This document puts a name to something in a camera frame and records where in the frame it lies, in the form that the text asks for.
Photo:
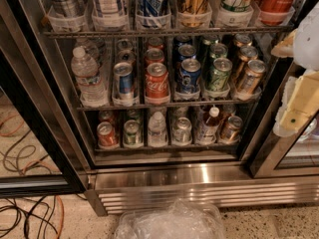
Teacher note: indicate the clear water bottle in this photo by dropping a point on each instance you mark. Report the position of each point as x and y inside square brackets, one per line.
[88, 78]
[95, 48]

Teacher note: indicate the bottom shelf water bottle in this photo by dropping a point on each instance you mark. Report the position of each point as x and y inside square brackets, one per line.
[157, 130]

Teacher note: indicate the rear clear water bottle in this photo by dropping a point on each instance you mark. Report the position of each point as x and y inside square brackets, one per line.
[95, 48]

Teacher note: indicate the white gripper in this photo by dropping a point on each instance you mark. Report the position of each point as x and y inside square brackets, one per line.
[307, 44]

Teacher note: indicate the bottom shelf green can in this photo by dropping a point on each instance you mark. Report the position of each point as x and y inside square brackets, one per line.
[132, 132]

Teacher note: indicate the front gold can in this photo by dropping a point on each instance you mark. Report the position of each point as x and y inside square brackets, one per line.
[250, 76]

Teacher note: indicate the bottom shelf tea bottle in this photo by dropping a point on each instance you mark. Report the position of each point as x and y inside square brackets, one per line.
[206, 131]

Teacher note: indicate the top shelf white tall can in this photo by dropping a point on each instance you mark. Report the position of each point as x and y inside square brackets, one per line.
[108, 0]

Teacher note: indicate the front silver blue can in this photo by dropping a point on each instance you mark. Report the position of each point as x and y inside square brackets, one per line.
[124, 80]

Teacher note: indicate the front clear water bottle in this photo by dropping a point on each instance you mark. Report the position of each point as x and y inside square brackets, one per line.
[88, 78]

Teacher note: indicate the red cola can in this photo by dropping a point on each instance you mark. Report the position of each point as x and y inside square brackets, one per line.
[155, 42]
[154, 55]
[156, 81]

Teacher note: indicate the top wire shelf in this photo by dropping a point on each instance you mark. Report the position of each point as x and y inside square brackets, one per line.
[168, 32]

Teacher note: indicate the middle wire shelf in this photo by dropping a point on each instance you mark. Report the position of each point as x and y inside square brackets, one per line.
[167, 105]

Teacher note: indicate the clear plastic wrap bundle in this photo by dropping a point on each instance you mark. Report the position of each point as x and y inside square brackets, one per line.
[181, 220]

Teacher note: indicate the bottom shelf red can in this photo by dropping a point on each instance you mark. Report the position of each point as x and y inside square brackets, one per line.
[106, 134]

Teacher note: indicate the open glass fridge door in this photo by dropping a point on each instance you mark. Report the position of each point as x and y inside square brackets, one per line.
[35, 76]

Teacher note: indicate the front red cola can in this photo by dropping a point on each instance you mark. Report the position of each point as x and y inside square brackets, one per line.
[156, 81]

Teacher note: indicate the bottom shelf silver can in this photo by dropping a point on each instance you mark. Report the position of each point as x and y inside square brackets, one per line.
[182, 131]

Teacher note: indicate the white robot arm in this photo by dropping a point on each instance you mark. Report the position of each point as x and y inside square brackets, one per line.
[300, 101]

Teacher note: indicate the blue pepsi can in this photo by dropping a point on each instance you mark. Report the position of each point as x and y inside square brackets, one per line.
[185, 52]
[188, 76]
[181, 40]

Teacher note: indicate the stainless steel fridge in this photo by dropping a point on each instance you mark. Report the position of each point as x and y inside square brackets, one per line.
[256, 173]

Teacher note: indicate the bottom shelf gold can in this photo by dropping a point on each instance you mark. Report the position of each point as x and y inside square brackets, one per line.
[231, 129]

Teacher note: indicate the green soda can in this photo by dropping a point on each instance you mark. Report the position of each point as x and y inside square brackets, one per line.
[218, 74]
[205, 42]
[217, 50]

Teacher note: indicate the wire shelf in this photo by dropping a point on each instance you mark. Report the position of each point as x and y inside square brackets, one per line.
[167, 105]
[168, 32]

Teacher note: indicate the front blue pepsi can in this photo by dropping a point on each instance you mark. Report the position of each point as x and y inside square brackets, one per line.
[188, 76]

